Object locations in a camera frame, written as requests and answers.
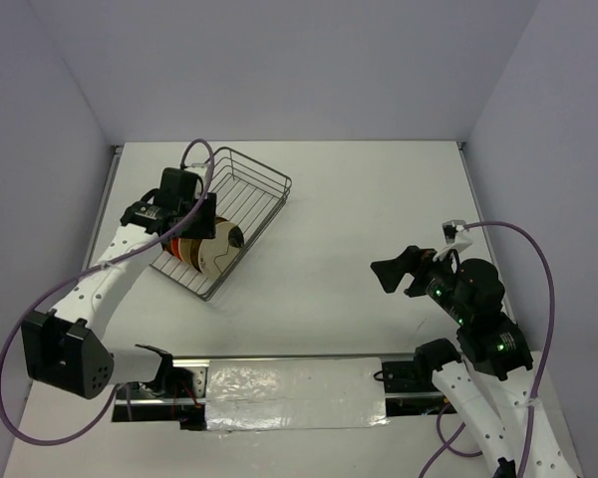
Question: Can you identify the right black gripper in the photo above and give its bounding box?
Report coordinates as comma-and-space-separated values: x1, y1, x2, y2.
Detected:
369, 242, 470, 322

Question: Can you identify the cream plate with black mark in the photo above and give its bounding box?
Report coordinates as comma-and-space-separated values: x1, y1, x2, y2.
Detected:
197, 217, 245, 280

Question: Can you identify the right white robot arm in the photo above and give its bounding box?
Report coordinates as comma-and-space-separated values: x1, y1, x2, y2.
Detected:
371, 246, 577, 477

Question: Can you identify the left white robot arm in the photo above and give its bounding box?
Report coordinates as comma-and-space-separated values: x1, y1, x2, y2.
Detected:
21, 164, 216, 399

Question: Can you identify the grey wire dish rack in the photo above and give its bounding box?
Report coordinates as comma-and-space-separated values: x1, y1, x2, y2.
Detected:
151, 146, 292, 301

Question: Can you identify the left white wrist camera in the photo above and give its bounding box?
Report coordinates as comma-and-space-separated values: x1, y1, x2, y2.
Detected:
183, 162, 210, 182

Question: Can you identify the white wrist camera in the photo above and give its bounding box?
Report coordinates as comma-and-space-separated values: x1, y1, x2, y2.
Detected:
434, 219, 473, 261
183, 162, 210, 182

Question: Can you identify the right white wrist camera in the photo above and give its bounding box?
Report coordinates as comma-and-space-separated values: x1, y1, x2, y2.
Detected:
434, 219, 473, 261

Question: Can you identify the silver foil base rail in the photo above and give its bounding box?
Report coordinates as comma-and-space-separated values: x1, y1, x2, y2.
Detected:
112, 354, 449, 433

